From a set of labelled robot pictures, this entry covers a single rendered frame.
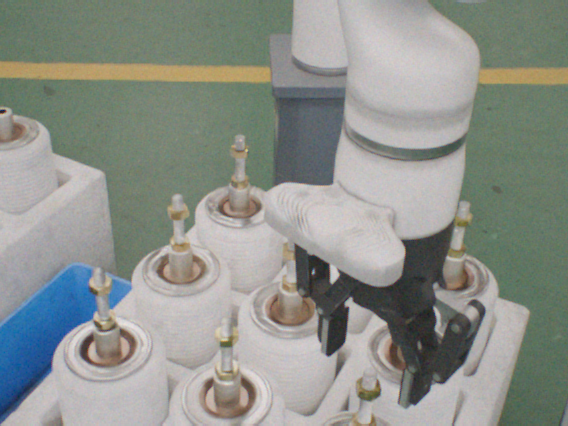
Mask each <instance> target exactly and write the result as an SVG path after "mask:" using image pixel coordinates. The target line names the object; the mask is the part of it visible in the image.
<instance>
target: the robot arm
mask: <svg viewBox="0 0 568 426"><path fill-rule="evenodd" d="M292 62H293V63H294V65H295V66H296V67H297V68H299V69H301V70H302V71H305V72H307V73H309V74H313V75H318V76H327V77H332V76H342V75H347V77H346V90H345V102H344V113H343V123H342V130H341V135H340V139H339V143H338V146H337V151H336V157H335V167H334V179H333V185H331V186H310V185H302V184H295V183H284V184H281V185H279V186H277V187H275V188H273V189H272V190H270V191H268V192H267V193H266V195H265V211H264V218H265V221H266V222H267V223H268V224H269V225H270V226H271V227H272V228H273V229H275V230H276V231H278V232H279V233H281V234H282V235H284V236H285V237H287V238H289V239H290V240H292V241H293V242H295V259H296V278H297V290H298V293H299V294H300V295H301V296H302V298H308V297H309V298H310V299H311V300H312V301H313V302H314V303H315V310H316V312H317V313H318V327H317V338H318V342H319V343H320V344H321V346H320V352H321V353H322V354H324V355H325V356H327V357H330V356H331V355H332V354H334V353H335V352H336V351H337V350H338V349H340V348H341V347H342V346H343V345H344V343H345V341H346V333H347V324H348V315H349V306H347V305H345V302H346V301H347V300H348V299H349V298H350V297H352V302H353V303H355V304H357V305H358V306H360V307H362V308H365V309H368V310H370V311H372V312H373V313H374V314H375V315H376V316H377V317H378V318H380V319H381V320H383V321H384V322H386V323H387V327H388V330H389V333H390V336H391V340H392V343H393V344H394V345H397V346H399V347H400V350H401V353H402V356H403V360H404V363H405V367H404V368H403V369H402V375H401V381H400V387H399V391H400V392H399V399H398V405H400V406H401V407H403V408H404V409H406V410H407V409H409V408H410V407H411V406H412V405H414V406H415V407H416V406H417V405H418V404H419V403H420V402H421V401H422V400H423V399H424V398H425V397H426V396H427V395H428V394H429V393H430V392H431V386H432V382H433V380H434V381H435V382H436V383H437V384H439V385H444V384H446V383H447V382H448V381H449V379H450V378H451V377H452V376H453V375H454V374H455V373H456V372H457V371H458V370H459V369H460V368H462V367H463V366H464V365H465V364H466V362H467V359H468V357H469V354H470V352H471V349H472V347H473V344H474V342H475V340H476V337H477V335H478V332H479V330H480V327H481V325H482V322H483V320H484V318H485V315H486V307H485V305H484V304H483V302H482V301H479V300H478V299H471V300H469V301H468V302H467V303H466V304H465V303H464V302H462V301H461V300H459V299H458V298H456V297H455V296H453V295H452V294H450V293H449V292H447V291H446V283H445V279H444V276H443V266H444V263H445V260H446V257H447V254H448V250H449V245H450V240H451V235H452V230H453V225H454V220H455V215H456V209H457V204H458V199H459V194H460V189H461V184H462V179H463V173H464V162H465V142H466V135H467V130H468V125H470V120H471V115H472V110H473V104H474V99H475V94H476V89H477V84H478V78H479V71H480V55H479V50H478V48H477V46H476V44H475V42H474V41H473V39H472V38H471V37H470V36H469V35H468V34H467V33H466V32H464V31H463V30H462V29H460V28H459V27H458V26H456V25H455V24H453V23H452V22H451V21H449V20H448V19H446V18H445V17H444V16H442V15H441V14H440V13H438V12H437V11H436V10H435V9H434V8H433V7H432V6H431V5H430V3H429V2H428V1H427V0H294V17H293V40H292ZM330 264H331V265H333V266H334V267H336V270H337V272H338V274H339V275H338V277H337V279H336V280H335V281H334V282H333V283H332V284H331V283H330V282H329V281H330ZM313 269H314V273H313V274H312V271H313ZM434 307H435V308H436V309H437V310H438V312H439V314H440V324H441V325H440V326H439V327H438V331H439V332H440V333H443V336H442V338H441V341H440V344H439V343H438V340H437V336H436V333H435V325H436V322H437V318H436V314H435V311H434ZM412 317H414V318H413V319H412V320H411V321H410V322H409V323H407V324H406V322H405V321H406V320H408V319H410V318H412ZM419 340H420V344H421V348H420V349H418V341H419Z"/></svg>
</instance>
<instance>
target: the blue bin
mask: <svg viewBox="0 0 568 426"><path fill-rule="evenodd" d="M93 268H95V267H92V266H90V265H88V264H85V263H83V264H82V263H73V264H70V265H68V266H66V267H65V268H64V269H63V270H62V271H60V272H59V273H58V274H57V275H56V276H55V277H54V278H52V279H51V280H50V281H49V282H48V283H47V284H45V285H44V286H43V287H42V288H41V289H40V290H38V291H36V292H35V293H34V294H33V295H32V296H31V297H29V298H28V299H27V300H26V301H25V302H24V303H22V304H21V305H20V306H19V307H18V308H17V309H16V310H14V311H13V312H12V313H11V314H10V315H9V316H7V317H6V318H5V319H4V320H3V321H2V322H0V425H1V424H2V423H3V422H4V421H5V420H6V419H7V418H8V417H9V416H10V415H11V414H12V413H14V412H15V411H16V410H17V409H18V408H19V406H20V405H21V403H22V402H23V401H24V400H25V399H27V398H28V397H29V396H30V395H31V394H32V393H33V392H34V391H35V390H36V389H37V388H38V387H39V386H40V385H41V383H42V382H43V381H44V380H45V378H46V377H47V376H48V375H49V374H50V373H51V372H52V371H53V367H52V362H53V356H54V353H55V352H56V350H57V348H58V347H59V345H60V344H61V342H62V341H63V340H64V339H65V337H66V336H67V335H68V334H69V333H70V332H72V331H73V330H74V329H76V328H77V327H79V326H81V325H83V324H85V323H87V322H89V321H92V320H93V318H94V314H95V312H97V306H96V298H95V296H94V295H92V294H90V293H89V290H88V284H89V281H90V279H91V278H92V277H93V275H92V269H93ZM106 275H108V276H109V277H111V278H112V281H113V286H112V290H111V292H110V293H108V294H109V302H110V309H114V308H115V307H116V306H117V305H118V304H119V303H120V302H121V301H122V300H123V299H124V298H125V297H126V296H127V295H128V294H129V292H130V291H131V290H132V289H133V283H132V282H130V281H128V280H125V279H123V278H120V277H118V276H115V275H113V274H111V273H108V272H106Z"/></svg>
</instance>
